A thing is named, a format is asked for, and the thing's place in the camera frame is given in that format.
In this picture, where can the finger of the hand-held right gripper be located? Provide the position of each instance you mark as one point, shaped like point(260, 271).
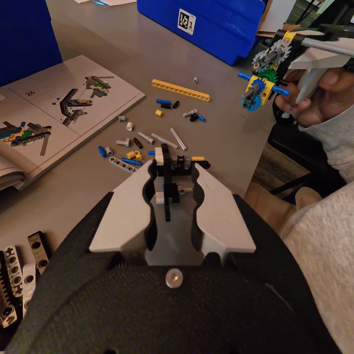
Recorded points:
point(343, 41)
point(318, 60)

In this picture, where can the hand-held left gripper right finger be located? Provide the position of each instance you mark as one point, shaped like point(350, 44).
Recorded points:
point(224, 221)

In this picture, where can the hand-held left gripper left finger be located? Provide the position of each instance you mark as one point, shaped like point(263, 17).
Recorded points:
point(124, 218)

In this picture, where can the lego gear assembly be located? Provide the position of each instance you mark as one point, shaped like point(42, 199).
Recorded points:
point(262, 83)

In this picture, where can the black lego frame assembly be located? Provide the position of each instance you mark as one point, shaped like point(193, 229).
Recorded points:
point(166, 166)

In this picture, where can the person's right forearm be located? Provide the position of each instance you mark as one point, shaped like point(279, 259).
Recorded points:
point(334, 138)

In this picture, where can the thin pale lego liftarm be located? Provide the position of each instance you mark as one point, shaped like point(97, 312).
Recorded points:
point(121, 164)

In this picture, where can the blue lego pin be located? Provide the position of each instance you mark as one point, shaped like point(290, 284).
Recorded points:
point(161, 101)
point(131, 161)
point(101, 151)
point(201, 118)

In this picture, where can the yellow lego connector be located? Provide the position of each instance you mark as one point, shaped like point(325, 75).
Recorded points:
point(134, 155)

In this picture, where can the grey lego connector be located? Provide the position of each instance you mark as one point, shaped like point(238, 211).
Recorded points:
point(123, 142)

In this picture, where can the grey lego pin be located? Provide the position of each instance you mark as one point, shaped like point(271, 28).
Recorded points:
point(190, 112)
point(146, 137)

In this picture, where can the grey lego axle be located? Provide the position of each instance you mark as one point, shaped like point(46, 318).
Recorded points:
point(178, 138)
point(164, 141)

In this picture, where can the white lego bush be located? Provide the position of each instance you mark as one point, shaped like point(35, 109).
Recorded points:
point(129, 126)

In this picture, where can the black lego connector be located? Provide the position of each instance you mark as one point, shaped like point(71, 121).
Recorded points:
point(193, 118)

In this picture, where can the white lego beam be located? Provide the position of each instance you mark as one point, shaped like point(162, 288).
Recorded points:
point(29, 279)
point(13, 271)

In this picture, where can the lego instruction booklet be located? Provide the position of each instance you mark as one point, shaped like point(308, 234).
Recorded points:
point(49, 116)

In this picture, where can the long yellow lego beam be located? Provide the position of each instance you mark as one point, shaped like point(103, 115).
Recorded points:
point(179, 90)

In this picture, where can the black lego gear rack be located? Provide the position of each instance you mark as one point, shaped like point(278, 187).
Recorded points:
point(4, 287)

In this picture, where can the person's right hand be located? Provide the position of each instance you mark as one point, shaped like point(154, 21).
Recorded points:
point(332, 96)

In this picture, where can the blue plastic storage bin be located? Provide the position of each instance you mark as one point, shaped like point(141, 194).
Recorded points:
point(215, 33)
point(25, 41)

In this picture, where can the white paper sheet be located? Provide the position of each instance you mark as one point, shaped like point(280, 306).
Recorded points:
point(94, 1)

